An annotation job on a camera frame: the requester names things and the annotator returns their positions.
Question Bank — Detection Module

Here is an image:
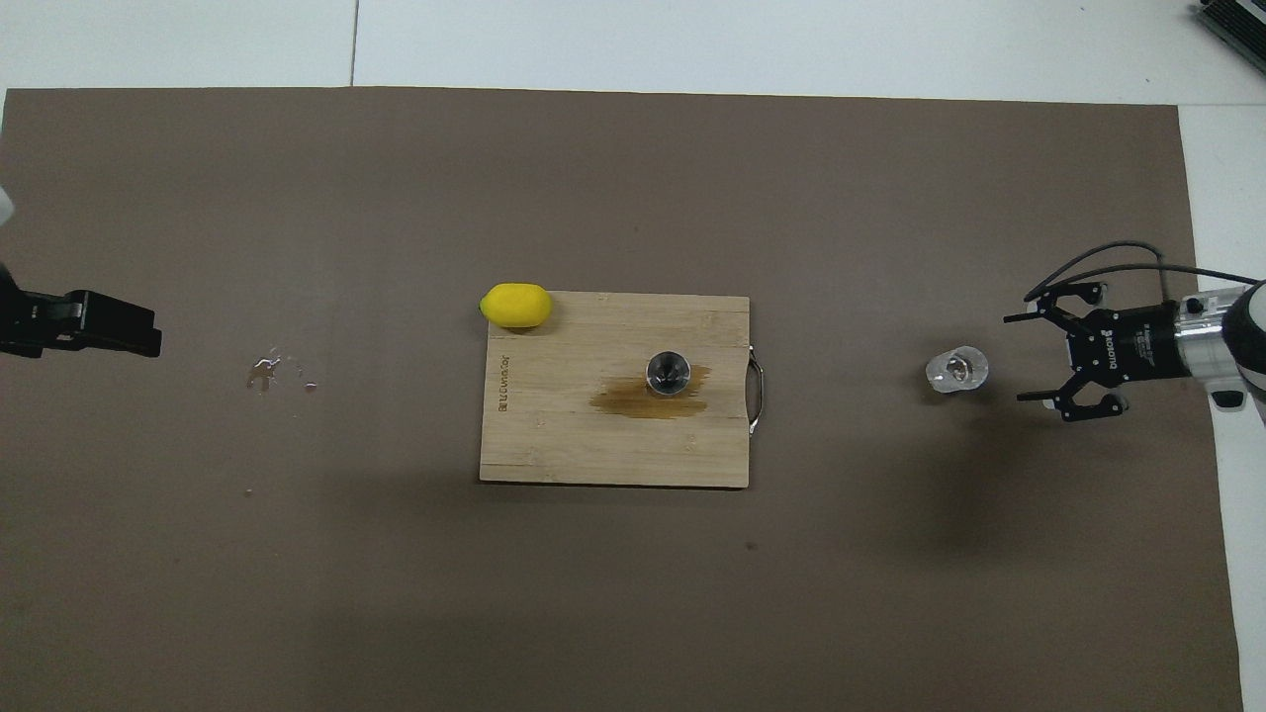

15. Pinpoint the grey laptop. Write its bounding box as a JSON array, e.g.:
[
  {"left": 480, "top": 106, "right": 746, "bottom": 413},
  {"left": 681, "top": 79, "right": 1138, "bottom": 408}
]
[{"left": 1190, "top": 0, "right": 1266, "bottom": 72}]

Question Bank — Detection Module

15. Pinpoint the yellow lemon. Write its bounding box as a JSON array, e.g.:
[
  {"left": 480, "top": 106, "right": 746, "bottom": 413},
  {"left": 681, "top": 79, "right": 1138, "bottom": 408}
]
[{"left": 480, "top": 283, "right": 553, "bottom": 329}]

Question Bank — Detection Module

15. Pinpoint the small clear glass cup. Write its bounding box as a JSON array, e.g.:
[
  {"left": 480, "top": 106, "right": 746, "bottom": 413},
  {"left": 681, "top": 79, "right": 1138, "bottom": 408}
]
[{"left": 925, "top": 344, "right": 990, "bottom": 395}]

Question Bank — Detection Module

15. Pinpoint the steel cocktail jigger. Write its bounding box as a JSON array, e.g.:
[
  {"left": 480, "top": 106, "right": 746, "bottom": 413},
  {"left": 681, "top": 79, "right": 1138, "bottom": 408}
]
[{"left": 645, "top": 350, "right": 691, "bottom": 396}]

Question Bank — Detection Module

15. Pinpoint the brown table mat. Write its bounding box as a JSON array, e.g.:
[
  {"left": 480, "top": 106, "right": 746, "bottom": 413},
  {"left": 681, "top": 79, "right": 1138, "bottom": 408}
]
[{"left": 0, "top": 87, "right": 1245, "bottom": 712}]

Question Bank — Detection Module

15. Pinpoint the wooden cutting board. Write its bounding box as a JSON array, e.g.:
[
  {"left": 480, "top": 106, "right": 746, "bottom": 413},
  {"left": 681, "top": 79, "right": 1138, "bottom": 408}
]
[{"left": 480, "top": 292, "right": 765, "bottom": 489}]

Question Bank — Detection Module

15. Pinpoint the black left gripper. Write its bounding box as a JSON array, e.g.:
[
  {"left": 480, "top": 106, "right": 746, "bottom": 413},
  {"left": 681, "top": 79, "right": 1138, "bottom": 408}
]
[{"left": 0, "top": 287, "right": 162, "bottom": 359}]

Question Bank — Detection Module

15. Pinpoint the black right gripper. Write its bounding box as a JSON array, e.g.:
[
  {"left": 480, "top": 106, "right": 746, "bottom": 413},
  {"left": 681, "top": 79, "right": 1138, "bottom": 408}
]
[{"left": 1005, "top": 283, "right": 1193, "bottom": 423}]

